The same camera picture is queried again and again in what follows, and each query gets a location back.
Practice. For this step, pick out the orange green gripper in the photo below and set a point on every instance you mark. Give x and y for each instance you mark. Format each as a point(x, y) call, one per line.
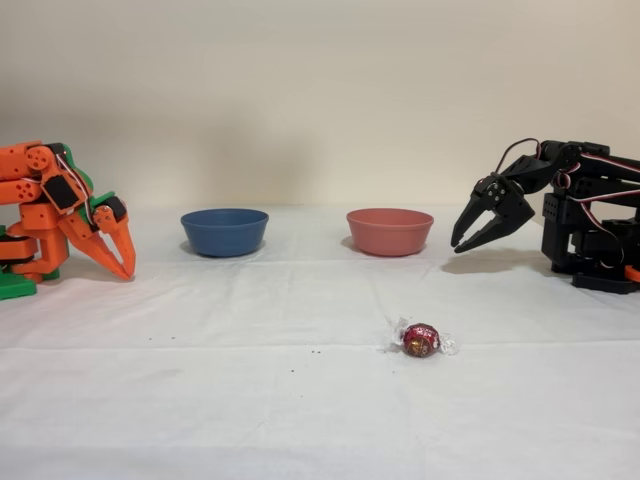
point(106, 218)

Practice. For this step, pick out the white tablecloth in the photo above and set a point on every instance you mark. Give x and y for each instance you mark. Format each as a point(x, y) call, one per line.
point(250, 400)

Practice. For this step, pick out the red candy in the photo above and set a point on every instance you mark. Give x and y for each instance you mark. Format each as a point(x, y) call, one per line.
point(421, 341)

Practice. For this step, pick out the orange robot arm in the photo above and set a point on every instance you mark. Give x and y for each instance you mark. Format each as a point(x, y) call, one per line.
point(20, 192)

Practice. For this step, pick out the blue bowl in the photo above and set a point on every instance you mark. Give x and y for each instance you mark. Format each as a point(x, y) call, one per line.
point(225, 235)

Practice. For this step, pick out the green robot base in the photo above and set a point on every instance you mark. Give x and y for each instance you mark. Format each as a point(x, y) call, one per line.
point(17, 289)

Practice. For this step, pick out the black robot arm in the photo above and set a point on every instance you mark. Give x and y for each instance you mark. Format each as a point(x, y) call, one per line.
point(565, 220)

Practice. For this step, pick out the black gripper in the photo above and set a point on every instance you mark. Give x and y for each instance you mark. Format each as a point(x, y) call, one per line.
point(515, 205)

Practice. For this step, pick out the pink bowl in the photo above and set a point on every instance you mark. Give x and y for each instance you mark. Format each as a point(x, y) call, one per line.
point(390, 235)

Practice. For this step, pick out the small orange clamp piece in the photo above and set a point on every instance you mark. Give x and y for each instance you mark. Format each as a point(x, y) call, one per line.
point(635, 273)

